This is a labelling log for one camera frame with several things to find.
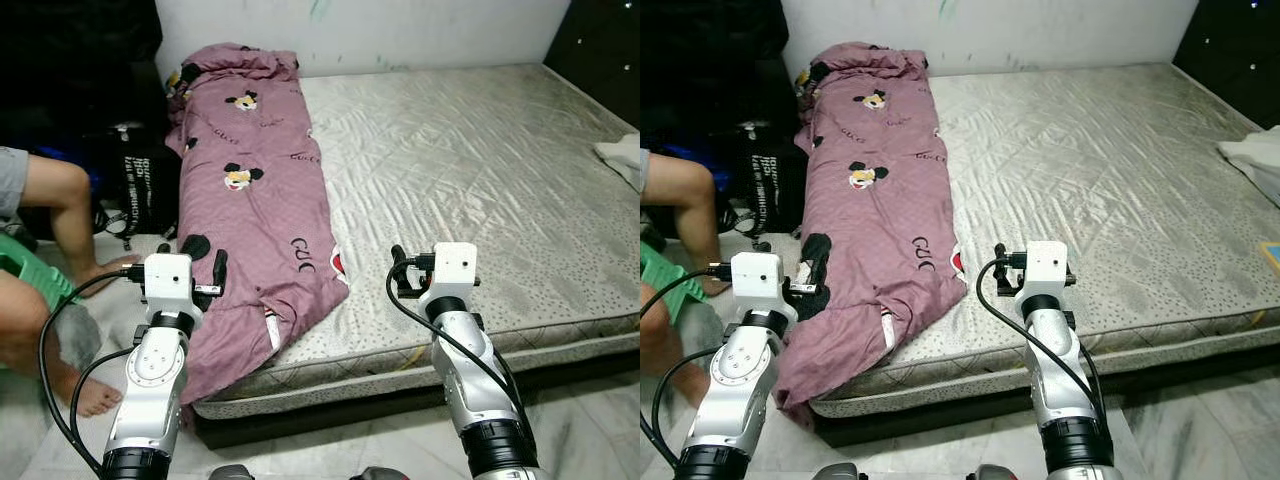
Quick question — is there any white pillow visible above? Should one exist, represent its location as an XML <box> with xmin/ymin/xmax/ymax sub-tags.
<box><xmin>1217</xmin><ymin>125</ymin><xmax>1280</xmax><ymax>206</ymax></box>
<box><xmin>593</xmin><ymin>133</ymin><xmax>641</xmax><ymax>191</ymax></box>

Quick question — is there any pink cartoon print blanket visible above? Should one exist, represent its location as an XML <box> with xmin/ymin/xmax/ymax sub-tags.
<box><xmin>775</xmin><ymin>42</ymin><xmax>966</xmax><ymax>426</ymax></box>
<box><xmin>165</xmin><ymin>42</ymin><xmax>351</xmax><ymax>406</ymax></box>

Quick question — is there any black backpack with white print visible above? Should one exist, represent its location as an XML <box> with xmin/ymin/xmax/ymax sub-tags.
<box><xmin>100</xmin><ymin>122</ymin><xmax>183</xmax><ymax>249</ymax></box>
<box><xmin>735</xmin><ymin>122</ymin><xmax>806</xmax><ymax>236</ymax></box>

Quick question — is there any person in grey shorts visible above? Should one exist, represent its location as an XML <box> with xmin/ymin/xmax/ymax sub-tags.
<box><xmin>0</xmin><ymin>147</ymin><xmax>141</xmax><ymax>419</ymax></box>
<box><xmin>640</xmin><ymin>148</ymin><xmax>736</xmax><ymax>406</ymax></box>

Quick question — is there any green plastic stool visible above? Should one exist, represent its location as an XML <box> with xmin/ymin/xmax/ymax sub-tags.
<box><xmin>0</xmin><ymin>232</ymin><xmax>76</xmax><ymax>306</ymax></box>
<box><xmin>640</xmin><ymin>240</ymin><xmax>706</xmax><ymax>326</ymax></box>

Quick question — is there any blue cloth bag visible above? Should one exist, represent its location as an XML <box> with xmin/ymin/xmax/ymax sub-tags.
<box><xmin>35</xmin><ymin>145</ymin><xmax>106</xmax><ymax>196</ymax></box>
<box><xmin>665</xmin><ymin>143</ymin><xmax>746</xmax><ymax>191</ymax></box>

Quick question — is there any white quilted mattress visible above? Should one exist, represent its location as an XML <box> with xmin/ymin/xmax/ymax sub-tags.
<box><xmin>195</xmin><ymin>63</ymin><xmax>641</xmax><ymax>419</ymax></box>
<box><xmin>808</xmin><ymin>62</ymin><xmax>1280</xmax><ymax>419</ymax></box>

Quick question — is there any black tufted headboard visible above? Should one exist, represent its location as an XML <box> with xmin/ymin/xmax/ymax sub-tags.
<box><xmin>543</xmin><ymin>0</ymin><xmax>641</xmax><ymax>126</ymax></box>
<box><xmin>1172</xmin><ymin>0</ymin><xmax>1280</xmax><ymax>103</ymax></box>

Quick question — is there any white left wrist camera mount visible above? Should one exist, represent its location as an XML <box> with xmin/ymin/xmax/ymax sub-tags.
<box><xmin>730</xmin><ymin>251</ymin><xmax>786</xmax><ymax>313</ymax></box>
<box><xmin>143</xmin><ymin>252</ymin><xmax>196</xmax><ymax>313</ymax></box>

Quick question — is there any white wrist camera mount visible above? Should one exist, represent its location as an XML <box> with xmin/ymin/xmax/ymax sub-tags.
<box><xmin>1020</xmin><ymin>240</ymin><xmax>1071</xmax><ymax>298</ymax></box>
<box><xmin>730</xmin><ymin>251</ymin><xmax>786</xmax><ymax>313</ymax></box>
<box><xmin>143</xmin><ymin>252</ymin><xmax>196</xmax><ymax>313</ymax></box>
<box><xmin>418</xmin><ymin>242</ymin><xmax>479</xmax><ymax>299</ymax></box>

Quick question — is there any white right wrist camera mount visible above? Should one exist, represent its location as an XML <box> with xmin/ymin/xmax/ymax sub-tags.
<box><xmin>418</xmin><ymin>242</ymin><xmax>479</xmax><ymax>299</ymax></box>
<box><xmin>1020</xmin><ymin>240</ymin><xmax>1071</xmax><ymax>298</ymax></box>

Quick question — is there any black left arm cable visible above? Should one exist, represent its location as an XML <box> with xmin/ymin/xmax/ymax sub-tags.
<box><xmin>640</xmin><ymin>263</ymin><xmax>734</xmax><ymax>321</ymax></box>
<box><xmin>70</xmin><ymin>347</ymin><xmax>136</xmax><ymax>463</ymax></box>
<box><xmin>38</xmin><ymin>264</ymin><xmax>147</xmax><ymax>473</ymax></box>
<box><xmin>650</xmin><ymin>347</ymin><xmax>723</xmax><ymax>466</ymax></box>

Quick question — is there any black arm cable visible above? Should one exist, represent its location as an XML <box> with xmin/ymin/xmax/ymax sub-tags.
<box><xmin>386</xmin><ymin>260</ymin><xmax>531</xmax><ymax>421</ymax></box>
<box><xmin>70</xmin><ymin>347</ymin><xmax>136</xmax><ymax>463</ymax></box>
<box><xmin>650</xmin><ymin>347</ymin><xmax>723</xmax><ymax>466</ymax></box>
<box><xmin>38</xmin><ymin>264</ymin><xmax>147</xmax><ymax>473</ymax></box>
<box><xmin>640</xmin><ymin>263</ymin><xmax>734</xmax><ymax>321</ymax></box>
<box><xmin>976</xmin><ymin>258</ymin><xmax>1109</xmax><ymax>416</ymax></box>

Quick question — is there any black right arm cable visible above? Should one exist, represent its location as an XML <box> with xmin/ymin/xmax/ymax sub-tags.
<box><xmin>976</xmin><ymin>258</ymin><xmax>1109</xmax><ymax>416</ymax></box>
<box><xmin>386</xmin><ymin>260</ymin><xmax>531</xmax><ymax>421</ymax></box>

